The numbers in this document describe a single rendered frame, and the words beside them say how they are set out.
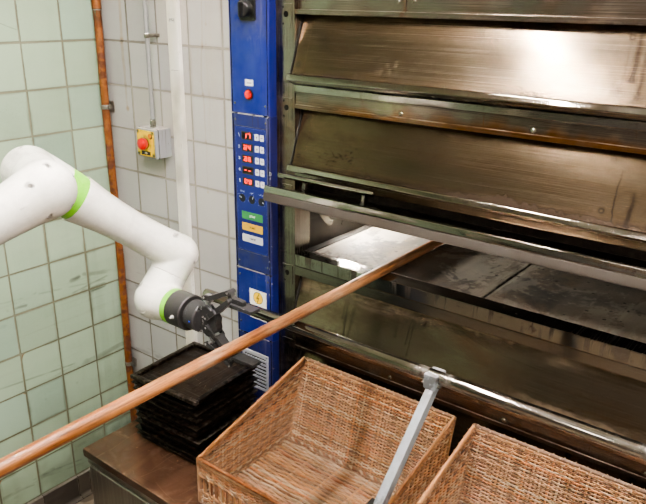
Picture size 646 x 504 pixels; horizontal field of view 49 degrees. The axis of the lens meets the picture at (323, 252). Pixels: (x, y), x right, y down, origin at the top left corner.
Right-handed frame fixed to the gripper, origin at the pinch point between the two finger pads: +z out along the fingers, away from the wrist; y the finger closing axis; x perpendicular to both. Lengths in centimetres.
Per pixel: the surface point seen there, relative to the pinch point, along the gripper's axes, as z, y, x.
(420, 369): 36.3, 2.0, -14.9
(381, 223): 10.2, -20.9, -37.0
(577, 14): 47, -72, -53
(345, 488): 5, 60, -33
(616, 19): 56, -71, -52
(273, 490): -11, 60, -19
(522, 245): 47, -23, -37
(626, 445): 80, 2, -15
